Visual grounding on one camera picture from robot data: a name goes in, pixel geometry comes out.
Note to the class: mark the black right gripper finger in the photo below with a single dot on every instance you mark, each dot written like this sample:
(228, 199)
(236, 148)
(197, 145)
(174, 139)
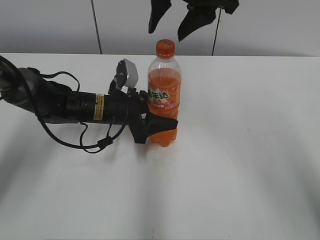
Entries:
(158, 10)
(196, 18)

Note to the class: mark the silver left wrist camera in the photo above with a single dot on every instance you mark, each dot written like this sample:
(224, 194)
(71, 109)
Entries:
(126, 75)

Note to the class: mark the orange bottle cap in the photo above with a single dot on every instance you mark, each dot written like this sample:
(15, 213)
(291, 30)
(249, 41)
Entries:
(165, 49)

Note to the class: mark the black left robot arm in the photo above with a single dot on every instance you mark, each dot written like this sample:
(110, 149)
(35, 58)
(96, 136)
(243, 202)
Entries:
(55, 103)

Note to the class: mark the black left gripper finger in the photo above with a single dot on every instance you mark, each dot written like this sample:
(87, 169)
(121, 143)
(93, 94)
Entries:
(156, 124)

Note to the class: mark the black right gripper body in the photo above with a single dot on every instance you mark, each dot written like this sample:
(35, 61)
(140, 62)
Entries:
(229, 6)

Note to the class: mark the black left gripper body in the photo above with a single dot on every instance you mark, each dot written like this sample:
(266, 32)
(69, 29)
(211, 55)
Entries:
(126, 109)

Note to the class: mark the orange soda plastic bottle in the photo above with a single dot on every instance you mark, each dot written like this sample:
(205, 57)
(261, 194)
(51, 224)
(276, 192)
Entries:
(164, 86)

